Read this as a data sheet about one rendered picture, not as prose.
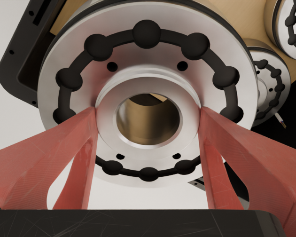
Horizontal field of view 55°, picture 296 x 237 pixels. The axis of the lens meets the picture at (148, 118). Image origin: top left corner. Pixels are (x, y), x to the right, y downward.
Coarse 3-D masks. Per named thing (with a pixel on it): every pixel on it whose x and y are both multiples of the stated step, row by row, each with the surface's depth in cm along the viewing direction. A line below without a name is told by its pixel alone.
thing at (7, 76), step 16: (32, 0) 18; (48, 0) 19; (32, 16) 18; (48, 16) 18; (16, 32) 19; (32, 32) 19; (16, 48) 20; (32, 48) 20; (0, 64) 20; (16, 64) 20; (0, 80) 21; (16, 80) 21; (16, 96) 22; (32, 96) 22
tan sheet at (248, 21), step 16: (80, 0) 27; (224, 0) 28; (240, 0) 28; (256, 0) 28; (64, 16) 28; (240, 16) 29; (256, 16) 29; (240, 32) 30; (256, 32) 30; (288, 64) 33; (160, 96) 35
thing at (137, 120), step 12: (120, 108) 14; (132, 108) 16; (144, 108) 16; (156, 108) 16; (168, 108) 15; (120, 120) 14; (132, 120) 15; (144, 120) 15; (156, 120) 15; (168, 120) 15; (132, 132) 14; (144, 132) 15; (156, 132) 14; (168, 132) 14
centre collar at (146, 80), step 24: (144, 72) 12; (168, 72) 12; (120, 96) 12; (168, 96) 12; (192, 96) 12; (96, 120) 13; (192, 120) 13; (120, 144) 14; (144, 144) 14; (168, 144) 14
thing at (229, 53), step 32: (128, 0) 11; (160, 0) 11; (64, 32) 11; (96, 32) 11; (128, 32) 11; (160, 32) 11; (192, 32) 11; (224, 32) 11; (64, 64) 12; (96, 64) 12; (128, 64) 12; (160, 64) 12; (192, 64) 12; (224, 64) 12; (64, 96) 13; (96, 96) 13; (224, 96) 13; (256, 96) 13; (96, 160) 15; (128, 160) 15; (160, 160) 15; (192, 160) 15; (224, 160) 15
